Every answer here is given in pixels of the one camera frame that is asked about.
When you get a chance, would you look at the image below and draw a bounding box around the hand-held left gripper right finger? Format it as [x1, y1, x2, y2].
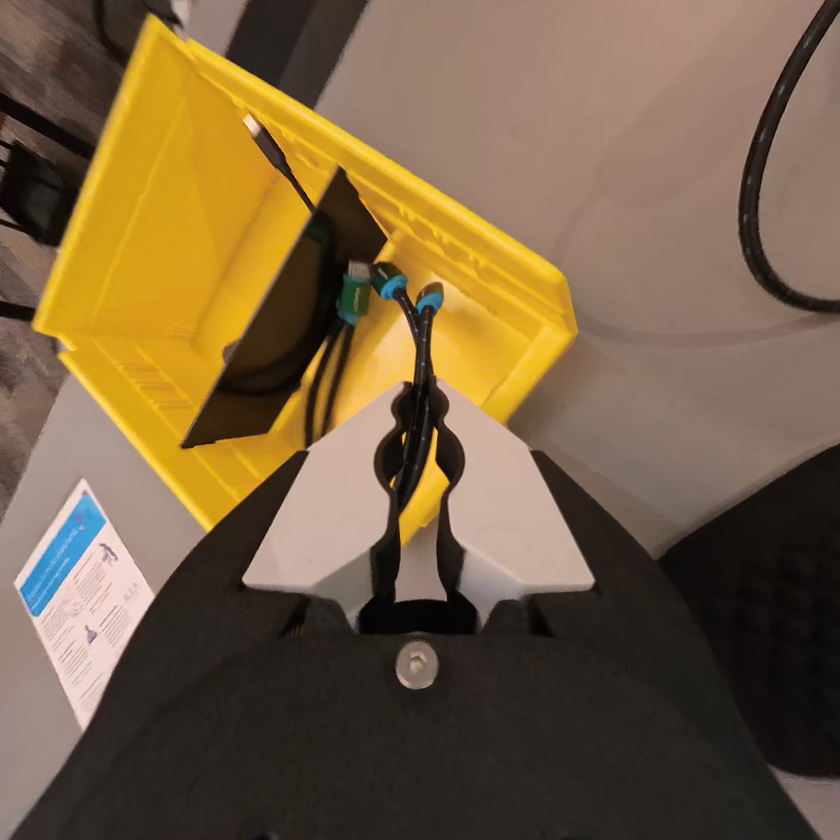
[427, 379, 596, 627]

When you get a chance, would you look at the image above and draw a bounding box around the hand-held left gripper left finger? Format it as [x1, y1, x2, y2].
[243, 381, 413, 627]

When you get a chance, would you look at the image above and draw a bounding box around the black blue-ringed hdmi cable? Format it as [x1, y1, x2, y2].
[369, 261, 448, 601]

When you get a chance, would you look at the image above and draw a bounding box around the yellow plastic bin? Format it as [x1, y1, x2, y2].
[33, 13, 578, 549]

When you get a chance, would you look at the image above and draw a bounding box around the printed instruction sheet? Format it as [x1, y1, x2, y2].
[14, 479, 155, 731]

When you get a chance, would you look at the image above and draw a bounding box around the black textured mat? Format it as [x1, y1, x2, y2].
[659, 446, 840, 778]

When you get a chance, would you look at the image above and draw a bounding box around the dark bin divider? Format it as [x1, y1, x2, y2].
[180, 167, 389, 450]

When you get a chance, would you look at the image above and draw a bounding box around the black cable with green plug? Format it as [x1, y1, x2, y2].
[303, 259, 373, 450]

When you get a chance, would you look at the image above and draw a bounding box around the black cable with silver plug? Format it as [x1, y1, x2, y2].
[241, 113, 319, 217]

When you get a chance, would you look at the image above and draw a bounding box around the black braided cable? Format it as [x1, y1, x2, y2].
[738, 0, 840, 315]

